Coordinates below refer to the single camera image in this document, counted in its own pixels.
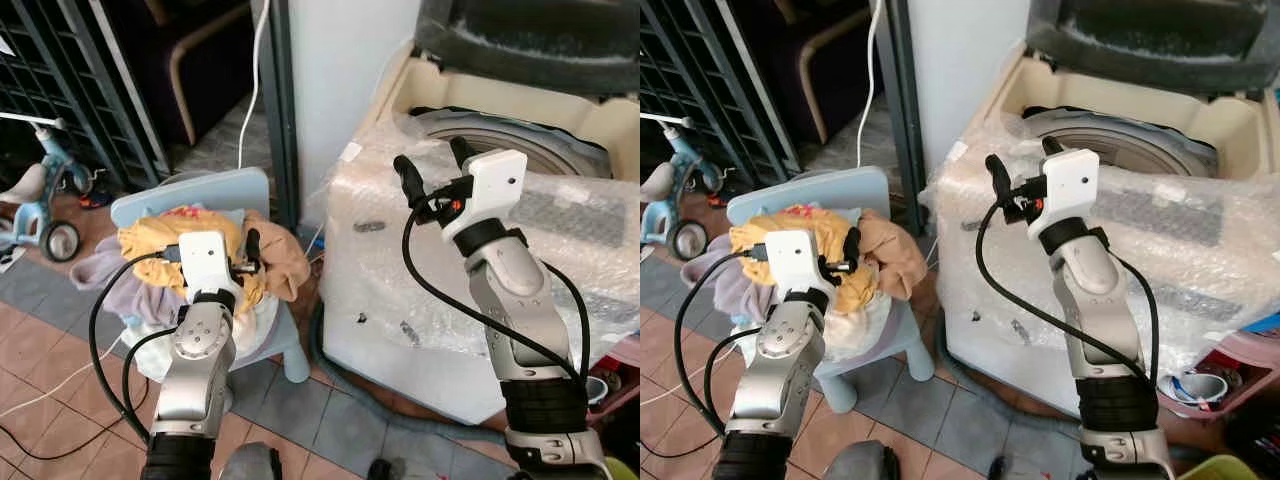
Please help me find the white top-load washing machine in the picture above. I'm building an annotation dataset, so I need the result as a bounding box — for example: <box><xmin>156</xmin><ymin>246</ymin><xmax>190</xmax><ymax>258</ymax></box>
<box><xmin>320</xmin><ymin>0</ymin><xmax>641</xmax><ymax>427</ymax></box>
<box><xmin>925</xmin><ymin>0</ymin><xmax>1280</xmax><ymax>417</ymax></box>

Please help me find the tan garment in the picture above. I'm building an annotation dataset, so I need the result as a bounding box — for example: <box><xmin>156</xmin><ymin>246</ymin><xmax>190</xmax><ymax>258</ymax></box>
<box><xmin>240</xmin><ymin>209</ymin><xmax>314</xmax><ymax>304</ymax></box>
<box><xmin>857</xmin><ymin>209</ymin><xmax>927</xmax><ymax>300</ymax></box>

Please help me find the light blue plastic chair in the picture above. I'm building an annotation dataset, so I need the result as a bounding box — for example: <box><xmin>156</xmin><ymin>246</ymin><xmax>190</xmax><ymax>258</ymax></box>
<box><xmin>726</xmin><ymin>165</ymin><xmax>937</xmax><ymax>415</ymax></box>
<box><xmin>109</xmin><ymin>167</ymin><xmax>312</xmax><ymax>387</ymax></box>

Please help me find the clear bubble wrap sheet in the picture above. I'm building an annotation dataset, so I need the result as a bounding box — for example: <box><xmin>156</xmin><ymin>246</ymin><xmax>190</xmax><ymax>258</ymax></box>
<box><xmin>321</xmin><ymin>109</ymin><xmax>641</xmax><ymax>373</ymax></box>
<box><xmin>925</xmin><ymin>109</ymin><xmax>1280</xmax><ymax>377</ymax></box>

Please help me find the grey washer drum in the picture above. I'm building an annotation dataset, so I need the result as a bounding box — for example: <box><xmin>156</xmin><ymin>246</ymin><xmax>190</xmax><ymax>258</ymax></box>
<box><xmin>407</xmin><ymin>104</ymin><xmax>614</xmax><ymax>182</ymax></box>
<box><xmin>1019</xmin><ymin>104</ymin><xmax>1222</xmax><ymax>180</ymax></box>

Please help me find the yellow garment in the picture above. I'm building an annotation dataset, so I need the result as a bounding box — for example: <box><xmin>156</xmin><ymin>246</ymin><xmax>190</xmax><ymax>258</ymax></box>
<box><xmin>729</xmin><ymin>204</ymin><xmax>872</xmax><ymax>314</ymax></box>
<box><xmin>117</xmin><ymin>207</ymin><xmax>267</xmax><ymax>317</ymax></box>

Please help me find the lavender garment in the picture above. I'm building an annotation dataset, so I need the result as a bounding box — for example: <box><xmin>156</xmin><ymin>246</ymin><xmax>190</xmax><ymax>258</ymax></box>
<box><xmin>679</xmin><ymin>249</ymin><xmax>777</xmax><ymax>327</ymax></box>
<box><xmin>69</xmin><ymin>249</ymin><xmax>192</xmax><ymax>332</ymax></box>

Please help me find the dark grey washer lid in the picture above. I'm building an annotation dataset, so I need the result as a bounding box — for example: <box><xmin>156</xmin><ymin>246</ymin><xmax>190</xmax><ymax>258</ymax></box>
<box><xmin>414</xmin><ymin>0</ymin><xmax>641</xmax><ymax>99</ymax></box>
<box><xmin>1024</xmin><ymin>0</ymin><xmax>1280</xmax><ymax>99</ymax></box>

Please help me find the blue child tricycle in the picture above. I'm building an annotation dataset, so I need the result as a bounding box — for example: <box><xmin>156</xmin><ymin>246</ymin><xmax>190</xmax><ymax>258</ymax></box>
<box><xmin>0</xmin><ymin>109</ymin><xmax>97</xmax><ymax>264</ymax></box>
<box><xmin>640</xmin><ymin>111</ymin><xmax>714</xmax><ymax>262</ymax></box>

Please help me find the grey robot left leg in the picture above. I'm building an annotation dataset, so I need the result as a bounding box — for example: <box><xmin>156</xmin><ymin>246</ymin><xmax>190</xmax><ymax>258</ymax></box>
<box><xmin>219</xmin><ymin>442</ymin><xmax>284</xmax><ymax>480</ymax></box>
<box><xmin>824</xmin><ymin>439</ymin><xmax>900</xmax><ymax>480</ymax></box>

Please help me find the dark armchair with wooden arm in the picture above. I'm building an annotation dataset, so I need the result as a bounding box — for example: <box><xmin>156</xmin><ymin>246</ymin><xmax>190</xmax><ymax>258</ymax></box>
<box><xmin>104</xmin><ymin>0</ymin><xmax>257</xmax><ymax>152</ymax></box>
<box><xmin>724</xmin><ymin>0</ymin><xmax>882</xmax><ymax>147</ymax></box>

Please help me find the black metal grille gate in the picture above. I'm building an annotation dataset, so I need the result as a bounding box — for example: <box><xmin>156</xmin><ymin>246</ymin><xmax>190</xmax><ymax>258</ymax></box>
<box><xmin>0</xmin><ymin>0</ymin><xmax>167</xmax><ymax>192</ymax></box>
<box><xmin>640</xmin><ymin>0</ymin><xmax>802</xmax><ymax>187</ymax></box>

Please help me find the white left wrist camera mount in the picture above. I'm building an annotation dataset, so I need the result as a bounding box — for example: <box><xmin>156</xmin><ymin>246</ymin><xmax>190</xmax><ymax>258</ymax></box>
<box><xmin>764</xmin><ymin>229</ymin><xmax>837</xmax><ymax>297</ymax></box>
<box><xmin>177</xmin><ymin>231</ymin><xmax>242</xmax><ymax>297</ymax></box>

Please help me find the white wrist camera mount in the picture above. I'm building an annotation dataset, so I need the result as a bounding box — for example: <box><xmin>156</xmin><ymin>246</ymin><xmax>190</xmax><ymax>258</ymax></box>
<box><xmin>177</xmin><ymin>231</ymin><xmax>242</xmax><ymax>297</ymax></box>
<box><xmin>440</xmin><ymin>149</ymin><xmax>530</xmax><ymax>242</ymax></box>
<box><xmin>764</xmin><ymin>229</ymin><xmax>837</xmax><ymax>297</ymax></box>
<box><xmin>1025</xmin><ymin>147</ymin><xmax>1102</xmax><ymax>240</ymax></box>

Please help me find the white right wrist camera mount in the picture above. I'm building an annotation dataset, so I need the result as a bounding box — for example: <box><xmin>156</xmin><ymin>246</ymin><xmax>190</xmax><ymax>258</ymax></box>
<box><xmin>1025</xmin><ymin>147</ymin><xmax>1102</xmax><ymax>240</ymax></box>
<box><xmin>440</xmin><ymin>149</ymin><xmax>530</xmax><ymax>242</ymax></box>

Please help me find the long black right arm cable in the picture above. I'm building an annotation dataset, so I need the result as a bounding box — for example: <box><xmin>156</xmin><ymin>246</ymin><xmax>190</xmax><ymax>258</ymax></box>
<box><xmin>402</xmin><ymin>196</ymin><xmax>589</xmax><ymax>387</ymax></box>
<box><xmin>974</xmin><ymin>198</ymin><xmax>1151</xmax><ymax>387</ymax></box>

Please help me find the long black arm cable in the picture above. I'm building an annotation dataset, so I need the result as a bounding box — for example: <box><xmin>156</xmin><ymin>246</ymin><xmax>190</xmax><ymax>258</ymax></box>
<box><xmin>402</xmin><ymin>196</ymin><xmax>589</xmax><ymax>387</ymax></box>
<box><xmin>974</xmin><ymin>198</ymin><xmax>1151</xmax><ymax>387</ymax></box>
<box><xmin>674</xmin><ymin>247</ymin><xmax>771</xmax><ymax>438</ymax></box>
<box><xmin>87</xmin><ymin>250</ymin><xmax>183</xmax><ymax>442</ymax></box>

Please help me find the dark grey door frame post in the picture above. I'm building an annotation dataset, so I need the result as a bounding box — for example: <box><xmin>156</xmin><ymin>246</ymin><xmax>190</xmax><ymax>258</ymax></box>
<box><xmin>261</xmin><ymin>0</ymin><xmax>304</xmax><ymax>234</ymax></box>
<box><xmin>879</xmin><ymin>0</ymin><xmax>927</xmax><ymax>212</ymax></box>

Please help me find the white hanging power cable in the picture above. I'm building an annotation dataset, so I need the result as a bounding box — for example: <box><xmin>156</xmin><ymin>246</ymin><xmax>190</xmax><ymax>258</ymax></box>
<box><xmin>237</xmin><ymin>0</ymin><xmax>274</xmax><ymax>172</ymax></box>
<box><xmin>856</xmin><ymin>0</ymin><xmax>884</xmax><ymax>170</ymax></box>

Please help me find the short black left arm cable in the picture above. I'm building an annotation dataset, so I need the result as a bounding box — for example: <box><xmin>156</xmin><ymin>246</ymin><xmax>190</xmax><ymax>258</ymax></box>
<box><xmin>702</xmin><ymin>327</ymin><xmax>767</xmax><ymax>417</ymax></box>
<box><xmin>121</xmin><ymin>327</ymin><xmax>182</xmax><ymax>422</ymax></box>

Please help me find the short black arm cable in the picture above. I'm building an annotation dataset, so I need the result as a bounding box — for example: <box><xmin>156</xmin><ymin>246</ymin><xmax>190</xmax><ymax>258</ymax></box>
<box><xmin>702</xmin><ymin>327</ymin><xmax>767</xmax><ymax>417</ymax></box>
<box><xmin>1104</xmin><ymin>250</ymin><xmax>1162</xmax><ymax>383</ymax></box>
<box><xmin>543</xmin><ymin>260</ymin><xmax>594</xmax><ymax>383</ymax></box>
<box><xmin>121</xmin><ymin>327</ymin><xmax>182</xmax><ymax>422</ymax></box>

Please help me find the long black left arm cable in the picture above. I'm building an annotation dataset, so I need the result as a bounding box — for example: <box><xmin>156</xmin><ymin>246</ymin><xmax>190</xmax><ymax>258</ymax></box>
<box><xmin>674</xmin><ymin>247</ymin><xmax>771</xmax><ymax>438</ymax></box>
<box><xmin>87</xmin><ymin>250</ymin><xmax>183</xmax><ymax>442</ymax></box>

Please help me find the short black right arm cable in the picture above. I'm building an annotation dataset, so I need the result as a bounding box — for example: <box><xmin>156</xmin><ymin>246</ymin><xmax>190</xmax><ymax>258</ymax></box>
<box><xmin>1104</xmin><ymin>250</ymin><xmax>1162</xmax><ymax>383</ymax></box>
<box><xmin>543</xmin><ymin>260</ymin><xmax>594</xmax><ymax>383</ymax></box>

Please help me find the thin white floor wire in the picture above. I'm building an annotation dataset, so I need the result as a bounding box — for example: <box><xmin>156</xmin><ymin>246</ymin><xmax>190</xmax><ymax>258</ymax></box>
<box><xmin>640</xmin><ymin>349</ymin><xmax>737</xmax><ymax>407</ymax></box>
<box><xmin>0</xmin><ymin>354</ymin><xmax>102</xmax><ymax>422</ymax></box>

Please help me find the thin black floor cable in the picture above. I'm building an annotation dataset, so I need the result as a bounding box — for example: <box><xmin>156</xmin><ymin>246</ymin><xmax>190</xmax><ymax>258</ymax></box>
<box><xmin>640</xmin><ymin>429</ymin><xmax>722</xmax><ymax>460</ymax></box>
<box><xmin>0</xmin><ymin>419</ymin><xmax>152</xmax><ymax>462</ymax></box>

